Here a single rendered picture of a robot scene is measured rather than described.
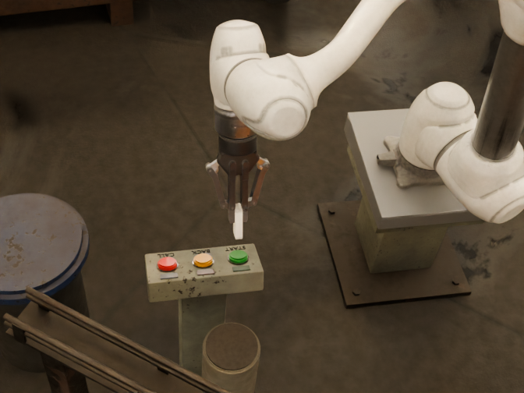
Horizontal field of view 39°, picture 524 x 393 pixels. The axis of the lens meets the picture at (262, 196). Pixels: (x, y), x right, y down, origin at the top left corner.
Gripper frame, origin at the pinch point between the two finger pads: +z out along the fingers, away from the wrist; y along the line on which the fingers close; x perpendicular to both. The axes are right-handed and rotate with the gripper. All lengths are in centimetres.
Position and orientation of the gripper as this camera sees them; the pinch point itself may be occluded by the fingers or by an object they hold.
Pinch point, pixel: (238, 221)
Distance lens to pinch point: 152.8
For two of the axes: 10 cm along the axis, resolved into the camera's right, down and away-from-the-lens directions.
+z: -0.2, 8.7, 4.9
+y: 9.8, -0.8, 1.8
